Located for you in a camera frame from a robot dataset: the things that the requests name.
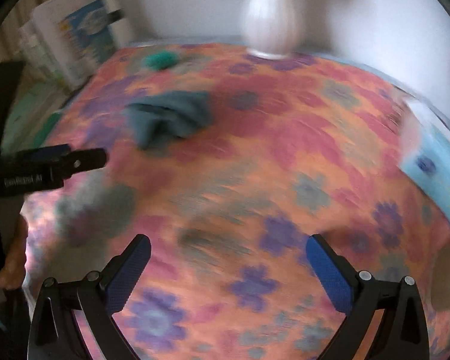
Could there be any teal blue cloth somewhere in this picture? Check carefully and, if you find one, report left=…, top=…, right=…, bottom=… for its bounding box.
left=123, top=90, right=213, bottom=150

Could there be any green fuzzy ball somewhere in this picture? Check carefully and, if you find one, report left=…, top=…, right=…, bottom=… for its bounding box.
left=142, top=50, right=180, bottom=71

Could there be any person's left hand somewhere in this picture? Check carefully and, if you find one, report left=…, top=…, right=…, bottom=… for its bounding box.
left=0, top=215, right=28, bottom=290

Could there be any green plastic package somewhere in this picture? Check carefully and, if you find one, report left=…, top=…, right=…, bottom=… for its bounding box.
left=31, top=110, right=63, bottom=149

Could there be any stack of books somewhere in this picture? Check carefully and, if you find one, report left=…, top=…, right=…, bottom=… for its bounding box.
left=0, top=18, right=84, bottom=151

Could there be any blue cover book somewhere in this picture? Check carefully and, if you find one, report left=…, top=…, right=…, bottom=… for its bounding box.
left=31, top=0, right=116, bottom=89

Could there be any floral woven table cloth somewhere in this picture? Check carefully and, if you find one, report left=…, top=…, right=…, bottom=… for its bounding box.
left=23, top=44, right=450, bottom=359

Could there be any blue white tissue pack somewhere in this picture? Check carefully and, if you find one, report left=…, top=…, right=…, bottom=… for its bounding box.
left=399, top=99, right=450, bottom=222

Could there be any white ribbed ceramic vase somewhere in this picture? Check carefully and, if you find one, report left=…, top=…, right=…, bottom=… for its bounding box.
left=240, top=0, right=301, bottom=60

